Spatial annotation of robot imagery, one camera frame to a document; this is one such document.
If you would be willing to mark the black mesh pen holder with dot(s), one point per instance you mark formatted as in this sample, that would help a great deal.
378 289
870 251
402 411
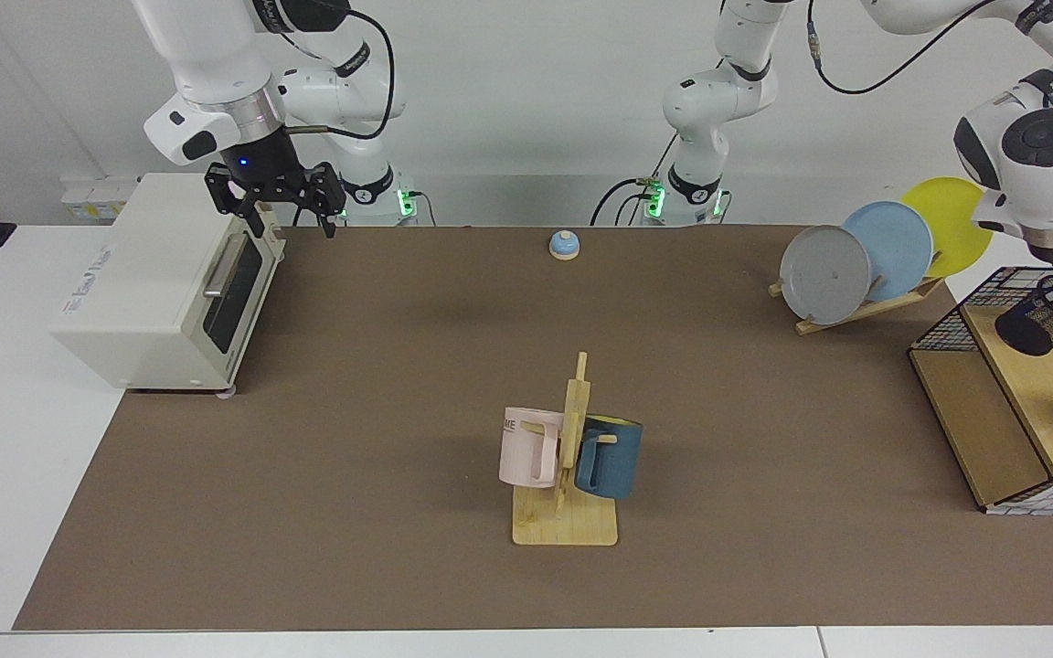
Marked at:
1025 334

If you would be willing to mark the pale toaster oven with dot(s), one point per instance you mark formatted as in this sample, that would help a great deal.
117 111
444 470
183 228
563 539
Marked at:
152 292

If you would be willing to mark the yellow plate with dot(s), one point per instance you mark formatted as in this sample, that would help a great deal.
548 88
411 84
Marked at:
942 224

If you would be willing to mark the white power strip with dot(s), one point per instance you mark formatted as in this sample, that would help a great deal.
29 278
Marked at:
97 196

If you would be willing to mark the light blue plate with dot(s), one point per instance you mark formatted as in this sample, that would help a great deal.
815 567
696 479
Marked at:
897 242

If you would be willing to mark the wooden plate rack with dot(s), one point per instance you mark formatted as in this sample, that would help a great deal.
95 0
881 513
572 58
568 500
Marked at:
856 313

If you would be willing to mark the small blue round bell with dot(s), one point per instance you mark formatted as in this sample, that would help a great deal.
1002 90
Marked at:
565 245

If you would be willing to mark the grey plate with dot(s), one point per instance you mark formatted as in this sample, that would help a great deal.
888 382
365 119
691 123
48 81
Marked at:
824 274

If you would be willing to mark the brown table cloth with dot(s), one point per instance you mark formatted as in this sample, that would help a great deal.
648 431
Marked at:
398 503

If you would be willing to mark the pink mug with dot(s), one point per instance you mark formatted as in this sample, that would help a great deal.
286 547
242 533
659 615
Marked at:
522 452

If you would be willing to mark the dark blue mug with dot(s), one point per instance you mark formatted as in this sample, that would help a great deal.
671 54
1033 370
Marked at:
618 457

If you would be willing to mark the wooden cup stand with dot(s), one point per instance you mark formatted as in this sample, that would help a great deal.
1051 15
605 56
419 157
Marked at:
568 525

